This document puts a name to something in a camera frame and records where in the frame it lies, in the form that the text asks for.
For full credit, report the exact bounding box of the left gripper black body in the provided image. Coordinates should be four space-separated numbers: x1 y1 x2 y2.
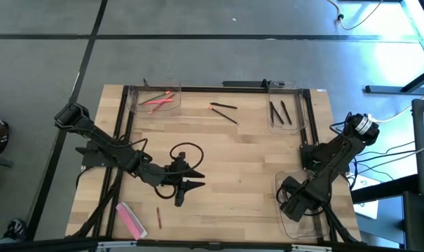
160 153 191 190

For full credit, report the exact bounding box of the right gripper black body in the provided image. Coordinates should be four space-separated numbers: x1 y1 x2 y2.
279 195 312 223

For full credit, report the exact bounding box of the red pencil orange eraser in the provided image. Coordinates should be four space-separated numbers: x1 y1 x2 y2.
148 92 178 115

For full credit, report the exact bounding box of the large clear plastic bin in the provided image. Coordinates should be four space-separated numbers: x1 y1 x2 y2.
273 169 330 241

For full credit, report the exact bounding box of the black and silver crossbar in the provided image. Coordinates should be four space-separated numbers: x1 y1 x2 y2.
0 237 424 252

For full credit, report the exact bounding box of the black pencil orange eraser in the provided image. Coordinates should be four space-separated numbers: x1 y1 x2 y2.
207 106 240 126

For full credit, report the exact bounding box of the pink eraser white sleeve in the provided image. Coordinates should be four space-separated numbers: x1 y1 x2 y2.
115 201 149 242

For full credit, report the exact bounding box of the clear plastic pencil bin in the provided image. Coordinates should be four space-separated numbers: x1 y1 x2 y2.
127 82 183 113

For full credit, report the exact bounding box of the white paper sheet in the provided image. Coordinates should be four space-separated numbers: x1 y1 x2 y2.
351 174 380 221

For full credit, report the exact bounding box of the black floor beam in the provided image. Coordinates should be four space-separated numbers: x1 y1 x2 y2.
350 174 420 205

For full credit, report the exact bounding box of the clear plastic pen bin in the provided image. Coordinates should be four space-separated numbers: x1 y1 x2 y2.
266 80 309 135

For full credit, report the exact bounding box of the dark box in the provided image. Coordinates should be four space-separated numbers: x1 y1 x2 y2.
402 191 424 252

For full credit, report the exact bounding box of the black desk leg beam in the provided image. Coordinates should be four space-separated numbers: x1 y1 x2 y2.
364 64 424 96

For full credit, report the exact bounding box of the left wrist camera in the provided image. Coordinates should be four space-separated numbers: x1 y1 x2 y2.
174 187 187 208

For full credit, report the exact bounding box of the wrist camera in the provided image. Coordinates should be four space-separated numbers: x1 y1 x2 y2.
280 176 303 197
174 187 187 208

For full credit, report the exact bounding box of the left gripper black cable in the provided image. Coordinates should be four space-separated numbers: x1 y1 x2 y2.
153 141 205 200

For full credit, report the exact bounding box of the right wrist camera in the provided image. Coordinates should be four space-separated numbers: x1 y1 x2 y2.
280 176 303 197

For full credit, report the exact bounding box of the black cable bundle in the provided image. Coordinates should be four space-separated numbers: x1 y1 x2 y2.
320 204 360 245
71 167 125 239

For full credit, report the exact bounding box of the black aluminium table frame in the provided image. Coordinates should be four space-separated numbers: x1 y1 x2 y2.
71 85 363 246

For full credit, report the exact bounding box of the grey cable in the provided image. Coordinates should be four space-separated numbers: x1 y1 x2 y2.
351 139 424 173

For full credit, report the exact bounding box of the white cable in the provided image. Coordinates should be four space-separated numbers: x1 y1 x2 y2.
367 87 424 124

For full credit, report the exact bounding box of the cream floor cable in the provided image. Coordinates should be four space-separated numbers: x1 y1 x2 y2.
326 0 386 32

